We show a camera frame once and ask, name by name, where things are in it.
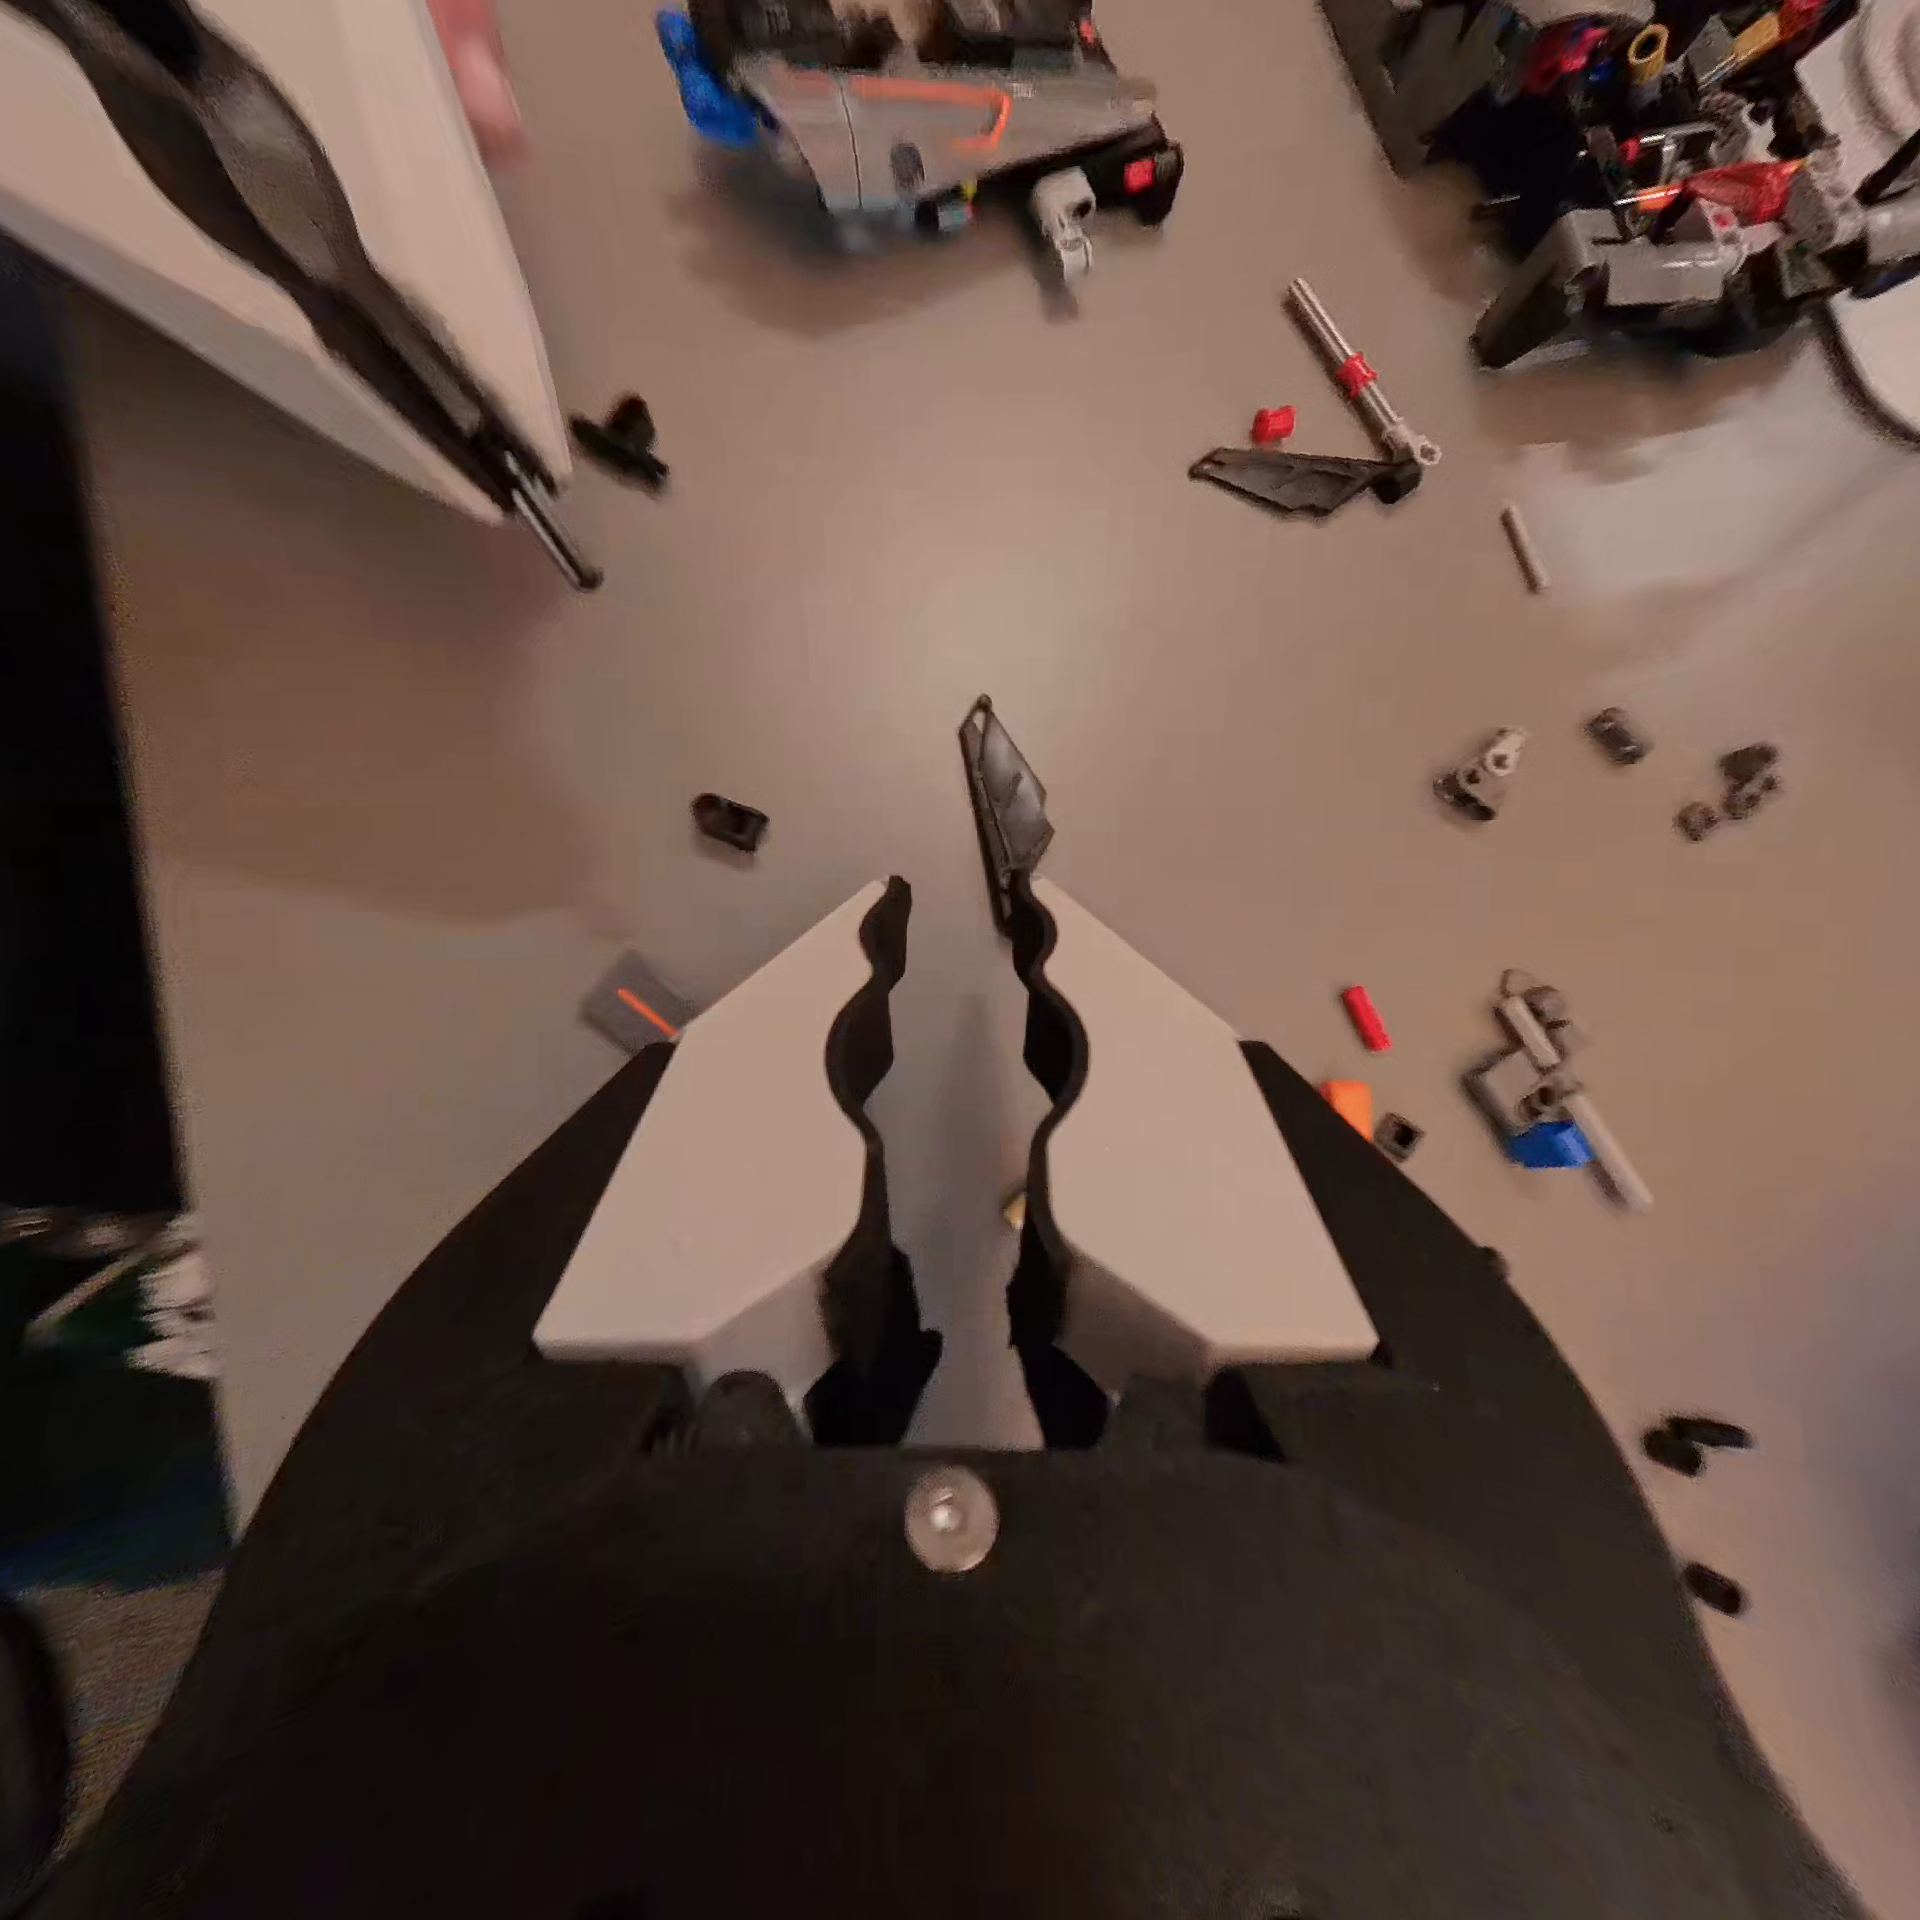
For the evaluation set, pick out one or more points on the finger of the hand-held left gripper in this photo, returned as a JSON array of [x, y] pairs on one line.
[[149, 224], [406, 180]]

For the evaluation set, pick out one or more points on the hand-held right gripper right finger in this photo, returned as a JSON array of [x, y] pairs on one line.
[[1214, 1201]]

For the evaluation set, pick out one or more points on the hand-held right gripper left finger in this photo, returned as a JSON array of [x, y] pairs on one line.
[[692, 1201]]

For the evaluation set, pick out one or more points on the black lego axle pin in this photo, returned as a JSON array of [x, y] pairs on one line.
[[556, 532]]

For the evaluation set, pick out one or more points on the black lego wing panel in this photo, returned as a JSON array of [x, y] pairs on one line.
[[1008, 796]]

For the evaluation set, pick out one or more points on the grey orange-striped lego panel assembly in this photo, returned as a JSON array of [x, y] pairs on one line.
[[932, 119]]

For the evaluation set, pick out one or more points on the small orange lego piece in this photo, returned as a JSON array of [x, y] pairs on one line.
[[1348, 1106]]

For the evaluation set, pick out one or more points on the red lego pin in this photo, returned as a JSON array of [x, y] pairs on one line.
[[1365, 1018]]

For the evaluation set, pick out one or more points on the blue lego pin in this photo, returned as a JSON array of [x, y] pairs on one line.
[[703, 83]]

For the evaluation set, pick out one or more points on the black angled lego connector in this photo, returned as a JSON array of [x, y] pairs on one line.
[[731, 820]]

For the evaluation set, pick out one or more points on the scattered black lego pins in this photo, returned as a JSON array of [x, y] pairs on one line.
[[1695, 1442]]

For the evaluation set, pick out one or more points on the dark grey short lego beam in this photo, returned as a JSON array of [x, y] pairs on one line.
[[1617, 735]]

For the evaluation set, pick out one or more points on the short light grey lego axle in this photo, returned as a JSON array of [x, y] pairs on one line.
[[1523, 546]]

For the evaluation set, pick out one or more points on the loose red lego bush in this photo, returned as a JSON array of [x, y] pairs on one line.
[[1272, 425]]

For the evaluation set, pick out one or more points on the large lego car model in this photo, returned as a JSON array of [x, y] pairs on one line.
[[1622, 180]]

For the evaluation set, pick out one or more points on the person's left hand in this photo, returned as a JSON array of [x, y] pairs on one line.
[[477, 75]]

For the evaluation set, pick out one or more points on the grey tile with orange stripe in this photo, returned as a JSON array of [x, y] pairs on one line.
[[639, 1002]]

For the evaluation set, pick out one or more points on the black T-shaped pin connector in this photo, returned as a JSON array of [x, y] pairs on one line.
[[619, 436]]

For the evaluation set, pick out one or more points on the dark grey axle connector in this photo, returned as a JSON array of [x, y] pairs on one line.
[[1464, 796]]

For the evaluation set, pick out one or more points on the light grey axle connector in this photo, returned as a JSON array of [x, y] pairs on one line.
[[1501, 753]]

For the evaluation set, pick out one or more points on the grey cross-hole connector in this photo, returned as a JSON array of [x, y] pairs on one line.
[[1743, 802]]

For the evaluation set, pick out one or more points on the dark grey round pin connector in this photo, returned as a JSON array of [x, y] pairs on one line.
[[1751, 764]]

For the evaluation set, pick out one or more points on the grey axle black panel assembly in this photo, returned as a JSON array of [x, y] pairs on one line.
[[1289, 475]]

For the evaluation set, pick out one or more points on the white rounded board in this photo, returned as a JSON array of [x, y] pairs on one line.
[[1876, 224]]

